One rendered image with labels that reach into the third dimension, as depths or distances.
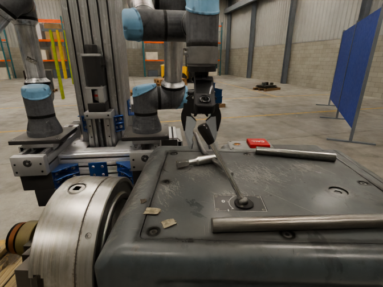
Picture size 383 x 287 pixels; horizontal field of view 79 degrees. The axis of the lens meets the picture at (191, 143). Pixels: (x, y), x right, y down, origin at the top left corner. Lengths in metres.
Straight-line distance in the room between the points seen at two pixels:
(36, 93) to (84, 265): 0.90
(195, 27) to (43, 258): 0.55
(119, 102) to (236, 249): 1.10
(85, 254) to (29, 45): 1.10
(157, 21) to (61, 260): 0.56
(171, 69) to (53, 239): 0.81
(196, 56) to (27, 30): 0.99
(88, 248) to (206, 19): 0.52
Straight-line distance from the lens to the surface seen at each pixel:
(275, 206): 0.46
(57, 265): 0.54
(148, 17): 0.65
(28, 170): 1.23
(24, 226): 0.73
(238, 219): 0.38
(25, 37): 1.41
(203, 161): 0.58
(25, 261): 0.63
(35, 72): 1.41
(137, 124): 1.18
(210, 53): 0.57
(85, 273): 0.52
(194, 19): 0.57
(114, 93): 1.34
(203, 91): 0.53
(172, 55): 1.08
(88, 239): 0.51
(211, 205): 0.44
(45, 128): 1.28
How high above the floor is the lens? 1.51
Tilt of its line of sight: 20 degrees down
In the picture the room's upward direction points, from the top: straight up
